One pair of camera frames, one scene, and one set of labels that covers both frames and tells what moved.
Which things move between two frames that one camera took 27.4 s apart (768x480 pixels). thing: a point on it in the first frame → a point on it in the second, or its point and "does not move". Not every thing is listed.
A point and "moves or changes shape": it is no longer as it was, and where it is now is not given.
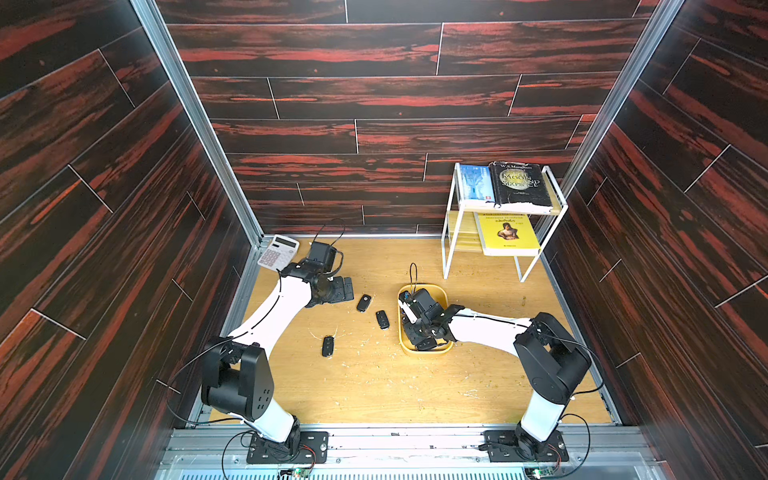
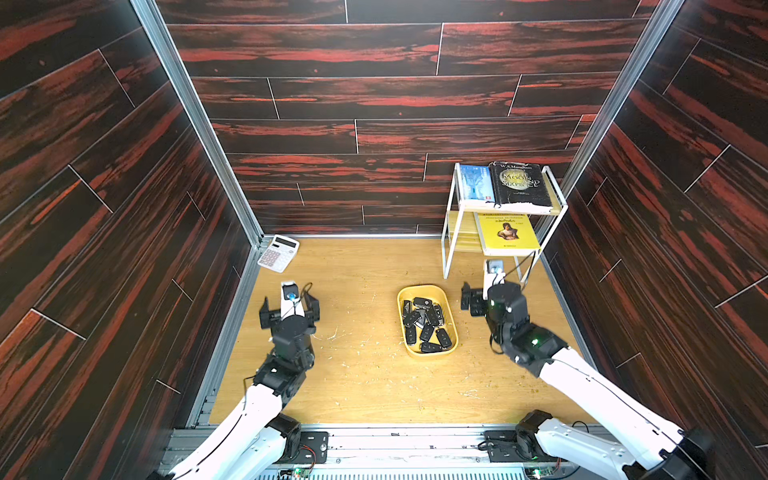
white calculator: x=279 y=253 does not move
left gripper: x=339 y=294 → x=267 y=321
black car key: x=363 y=303 moves or changes shape
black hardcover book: x=518 y=183 does not move
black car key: x=328 y=343 moves or changes shape
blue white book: x=476 y=185 does not move
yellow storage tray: x=440 y=295 does not move
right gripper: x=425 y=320 → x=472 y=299
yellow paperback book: x=508 y=235 does not move
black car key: x=382 y=319 moves or changes shape
